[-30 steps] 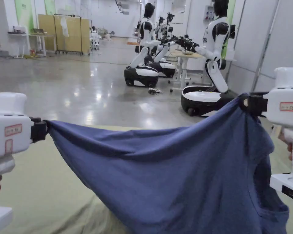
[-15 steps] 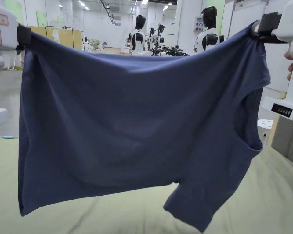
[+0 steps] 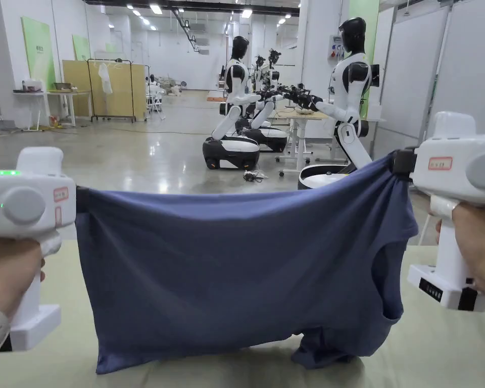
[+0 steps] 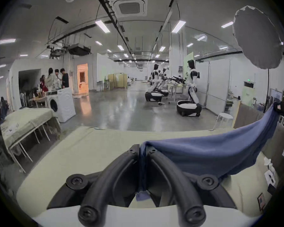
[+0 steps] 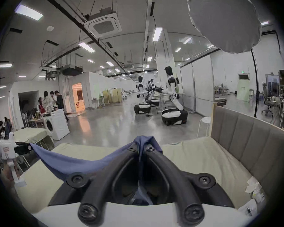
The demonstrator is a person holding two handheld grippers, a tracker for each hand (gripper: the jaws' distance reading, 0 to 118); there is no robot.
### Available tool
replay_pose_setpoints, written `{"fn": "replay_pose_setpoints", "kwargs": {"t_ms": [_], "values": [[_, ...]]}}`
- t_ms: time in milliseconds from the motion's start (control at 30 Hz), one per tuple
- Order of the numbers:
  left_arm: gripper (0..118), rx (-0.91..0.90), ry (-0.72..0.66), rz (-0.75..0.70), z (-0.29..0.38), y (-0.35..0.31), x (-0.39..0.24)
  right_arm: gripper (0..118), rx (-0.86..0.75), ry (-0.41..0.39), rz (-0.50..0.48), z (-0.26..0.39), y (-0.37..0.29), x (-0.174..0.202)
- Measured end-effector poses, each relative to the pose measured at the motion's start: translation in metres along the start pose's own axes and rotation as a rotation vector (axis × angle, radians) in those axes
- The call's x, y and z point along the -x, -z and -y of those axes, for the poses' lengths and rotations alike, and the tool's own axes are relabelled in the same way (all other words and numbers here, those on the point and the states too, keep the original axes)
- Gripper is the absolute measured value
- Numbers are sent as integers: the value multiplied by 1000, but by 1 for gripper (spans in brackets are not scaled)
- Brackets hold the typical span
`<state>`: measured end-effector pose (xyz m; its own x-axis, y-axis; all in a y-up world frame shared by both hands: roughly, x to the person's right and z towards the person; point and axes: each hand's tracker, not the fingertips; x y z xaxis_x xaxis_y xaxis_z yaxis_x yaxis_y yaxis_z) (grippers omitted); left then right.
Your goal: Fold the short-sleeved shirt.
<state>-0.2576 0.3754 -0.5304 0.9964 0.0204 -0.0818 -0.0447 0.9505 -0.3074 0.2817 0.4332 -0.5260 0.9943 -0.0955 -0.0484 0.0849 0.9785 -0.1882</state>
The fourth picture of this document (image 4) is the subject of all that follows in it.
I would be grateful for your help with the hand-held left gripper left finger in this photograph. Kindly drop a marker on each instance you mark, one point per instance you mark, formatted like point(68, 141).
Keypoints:
point(119, 168)

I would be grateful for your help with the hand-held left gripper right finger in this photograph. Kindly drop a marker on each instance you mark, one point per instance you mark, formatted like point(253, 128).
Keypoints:
point(166, 171)

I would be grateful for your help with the dark blue shirt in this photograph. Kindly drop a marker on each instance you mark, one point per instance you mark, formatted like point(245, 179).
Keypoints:
point(210, 150)

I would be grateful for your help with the padded brown headboard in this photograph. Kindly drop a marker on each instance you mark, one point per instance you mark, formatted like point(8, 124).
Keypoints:
point(249, 115)

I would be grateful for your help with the crumpled white paper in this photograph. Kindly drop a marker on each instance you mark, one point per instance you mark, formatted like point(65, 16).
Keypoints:
point(268, 162)

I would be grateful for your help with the round white stool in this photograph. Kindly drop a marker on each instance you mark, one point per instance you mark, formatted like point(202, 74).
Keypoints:
point(226, 118)

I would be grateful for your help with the white box with black print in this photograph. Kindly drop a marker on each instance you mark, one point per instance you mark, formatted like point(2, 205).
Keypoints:
point(269, 176)

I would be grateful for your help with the grey umbrella lamp on stand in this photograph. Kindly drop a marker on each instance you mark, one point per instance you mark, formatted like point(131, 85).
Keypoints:
point(258, 36)

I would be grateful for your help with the small black box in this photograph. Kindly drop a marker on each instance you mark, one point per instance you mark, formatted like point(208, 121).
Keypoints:
point(271, 189)

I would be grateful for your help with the white washing machine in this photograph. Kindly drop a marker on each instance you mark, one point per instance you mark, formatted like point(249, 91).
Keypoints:
point(64, 103)

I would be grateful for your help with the wooden folding screen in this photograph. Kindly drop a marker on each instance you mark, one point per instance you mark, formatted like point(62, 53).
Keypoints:
point(118, 80)

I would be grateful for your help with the white and black humanoid robot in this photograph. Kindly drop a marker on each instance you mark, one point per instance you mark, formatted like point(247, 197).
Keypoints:
point(193, 79)
point(154, 84)

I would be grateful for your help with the small card with dark print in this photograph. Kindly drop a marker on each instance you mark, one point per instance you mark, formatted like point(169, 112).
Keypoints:
point(261, 201)

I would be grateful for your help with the table under pale sheet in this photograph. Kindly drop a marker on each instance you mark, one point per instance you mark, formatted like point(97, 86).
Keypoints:
point(26, 120)

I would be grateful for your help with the group of people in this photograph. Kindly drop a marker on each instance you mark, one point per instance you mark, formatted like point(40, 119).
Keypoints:
point(52, 79)

